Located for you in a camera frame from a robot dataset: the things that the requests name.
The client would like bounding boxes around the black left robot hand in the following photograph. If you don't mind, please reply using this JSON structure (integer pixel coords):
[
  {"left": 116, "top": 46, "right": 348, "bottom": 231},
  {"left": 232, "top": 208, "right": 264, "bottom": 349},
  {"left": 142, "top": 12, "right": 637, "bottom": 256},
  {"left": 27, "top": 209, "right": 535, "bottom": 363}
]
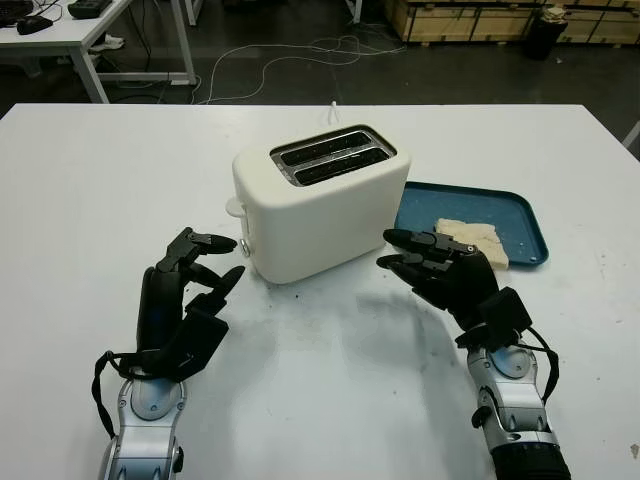
[{"left": 134, "top": 227, "right": 247, "bottom": 355}]

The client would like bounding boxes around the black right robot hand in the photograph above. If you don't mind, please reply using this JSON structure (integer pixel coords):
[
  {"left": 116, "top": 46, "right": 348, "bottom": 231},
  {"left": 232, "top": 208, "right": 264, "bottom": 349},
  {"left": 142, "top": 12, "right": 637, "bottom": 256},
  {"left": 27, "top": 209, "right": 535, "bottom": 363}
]
[{"left": 376, "top": 228, "right": 502, "bottom": 332}]

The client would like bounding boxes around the white bread slice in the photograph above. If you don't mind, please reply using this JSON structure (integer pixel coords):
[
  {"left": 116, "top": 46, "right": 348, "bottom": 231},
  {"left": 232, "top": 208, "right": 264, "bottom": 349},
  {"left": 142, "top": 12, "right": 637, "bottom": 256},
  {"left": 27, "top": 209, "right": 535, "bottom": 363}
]
[{"left": 432, "top": 217, "right": 511, "bottom": 272}]

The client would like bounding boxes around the blue plastic tray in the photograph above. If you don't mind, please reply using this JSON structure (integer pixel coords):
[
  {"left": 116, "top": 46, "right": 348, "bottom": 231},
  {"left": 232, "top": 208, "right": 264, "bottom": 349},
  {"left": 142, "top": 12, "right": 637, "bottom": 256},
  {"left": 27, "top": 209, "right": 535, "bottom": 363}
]
[{"left": 393, "top": 180, "right": 550, "bottom": 272}]

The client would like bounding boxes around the white two-slot toaster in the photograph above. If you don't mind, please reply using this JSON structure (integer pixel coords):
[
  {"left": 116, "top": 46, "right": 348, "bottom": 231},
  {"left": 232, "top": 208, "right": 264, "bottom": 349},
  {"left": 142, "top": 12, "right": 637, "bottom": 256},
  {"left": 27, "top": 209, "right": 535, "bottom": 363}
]
[{"left": 223, "top": 123, "right": 414, "bottom": 287}]

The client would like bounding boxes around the black trash bin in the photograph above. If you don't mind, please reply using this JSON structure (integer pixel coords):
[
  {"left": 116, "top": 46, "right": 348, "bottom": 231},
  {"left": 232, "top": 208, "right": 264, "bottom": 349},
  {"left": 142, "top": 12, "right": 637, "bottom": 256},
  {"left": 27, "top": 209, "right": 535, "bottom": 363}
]
[{"left": 523, "top": 4, "right": 572, "bottom": 63}]

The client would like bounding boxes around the wooden shipping crate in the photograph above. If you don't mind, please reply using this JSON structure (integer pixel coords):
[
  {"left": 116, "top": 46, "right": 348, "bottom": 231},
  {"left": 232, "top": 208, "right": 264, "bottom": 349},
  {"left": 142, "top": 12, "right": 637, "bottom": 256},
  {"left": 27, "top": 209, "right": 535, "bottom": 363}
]
[{"left": 384, "top": 0, "right": 640, "bottom": 49}]

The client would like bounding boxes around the white office desk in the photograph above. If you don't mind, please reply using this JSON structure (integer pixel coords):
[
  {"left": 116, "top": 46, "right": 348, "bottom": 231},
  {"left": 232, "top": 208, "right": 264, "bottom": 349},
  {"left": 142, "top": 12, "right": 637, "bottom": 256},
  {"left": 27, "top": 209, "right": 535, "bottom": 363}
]
[{"left": 0, "top": 0, "right": 197, "bottom": 104}]

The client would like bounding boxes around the black electronic device box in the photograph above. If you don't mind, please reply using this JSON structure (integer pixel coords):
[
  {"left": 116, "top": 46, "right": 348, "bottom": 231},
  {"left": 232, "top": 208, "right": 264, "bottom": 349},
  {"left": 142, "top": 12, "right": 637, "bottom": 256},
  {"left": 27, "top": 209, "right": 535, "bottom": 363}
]
[{"left": 67, "top": 0, "right": 114, "bottom": 20}]

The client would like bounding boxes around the black computer mouse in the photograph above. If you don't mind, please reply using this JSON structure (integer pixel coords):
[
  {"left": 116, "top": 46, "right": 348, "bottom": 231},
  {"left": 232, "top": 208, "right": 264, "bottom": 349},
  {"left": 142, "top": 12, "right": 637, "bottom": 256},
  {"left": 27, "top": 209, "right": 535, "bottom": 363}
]
[{"left": 16, "top": 15, "right": 54, "bottom": 36}]

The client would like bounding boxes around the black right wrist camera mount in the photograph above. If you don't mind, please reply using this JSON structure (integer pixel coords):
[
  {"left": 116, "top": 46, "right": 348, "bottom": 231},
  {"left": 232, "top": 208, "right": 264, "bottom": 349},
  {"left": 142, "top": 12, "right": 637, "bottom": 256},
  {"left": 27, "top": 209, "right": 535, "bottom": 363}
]
[{"left": 455, "top": 287, "right": 533, "bottom": 351}]

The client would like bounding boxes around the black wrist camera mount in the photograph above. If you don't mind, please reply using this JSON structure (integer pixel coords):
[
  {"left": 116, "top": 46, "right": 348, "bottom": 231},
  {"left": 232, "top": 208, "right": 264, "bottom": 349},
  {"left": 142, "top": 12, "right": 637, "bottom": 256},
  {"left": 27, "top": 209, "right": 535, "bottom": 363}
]
[
  {"left": 455, "top": 287, "right": 533, "bottom": 351},
  {"left": 112, "top": 305, "right": 232, "bottom": 385}
]

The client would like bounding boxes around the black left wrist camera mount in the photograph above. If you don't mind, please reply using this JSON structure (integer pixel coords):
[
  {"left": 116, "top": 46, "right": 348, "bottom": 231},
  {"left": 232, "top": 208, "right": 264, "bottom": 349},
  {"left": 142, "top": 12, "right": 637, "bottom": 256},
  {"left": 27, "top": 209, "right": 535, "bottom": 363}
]
[{"left": 112, "top": 305, "right": 232, "bottom": 385}]

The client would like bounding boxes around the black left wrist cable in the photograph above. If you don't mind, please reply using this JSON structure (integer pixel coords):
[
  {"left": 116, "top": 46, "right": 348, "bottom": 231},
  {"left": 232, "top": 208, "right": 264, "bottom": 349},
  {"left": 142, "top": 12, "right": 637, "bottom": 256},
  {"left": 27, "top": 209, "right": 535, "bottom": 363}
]
[{"left": 90, "top": 349, "right": 151, "bottom": 442}]

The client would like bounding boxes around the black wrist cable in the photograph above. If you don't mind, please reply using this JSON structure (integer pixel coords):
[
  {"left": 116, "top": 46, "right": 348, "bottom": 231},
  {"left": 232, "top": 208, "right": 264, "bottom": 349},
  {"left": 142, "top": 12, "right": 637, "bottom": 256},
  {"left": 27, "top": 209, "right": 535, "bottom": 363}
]
[
  {"left": 90, "top": 349, "right": 151, "bottom": 442},
  {"left": 514, "top": 325, "right": 562, "bottom": 402}
]

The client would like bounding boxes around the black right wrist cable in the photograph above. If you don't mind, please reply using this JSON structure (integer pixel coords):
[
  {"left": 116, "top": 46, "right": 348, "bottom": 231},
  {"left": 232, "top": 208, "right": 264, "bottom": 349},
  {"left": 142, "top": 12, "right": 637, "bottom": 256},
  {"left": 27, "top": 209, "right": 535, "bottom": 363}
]
[{"left": 514, "top": 325, "right": 562, "bottom": 402}]

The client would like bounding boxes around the white power cable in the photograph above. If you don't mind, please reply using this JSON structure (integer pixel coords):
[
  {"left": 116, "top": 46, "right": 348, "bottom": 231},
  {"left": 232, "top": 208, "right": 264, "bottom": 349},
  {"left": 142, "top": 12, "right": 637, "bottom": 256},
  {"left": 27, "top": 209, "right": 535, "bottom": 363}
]
[{"left": 197, "top": 33, "right": 407, "bottom": 125}]

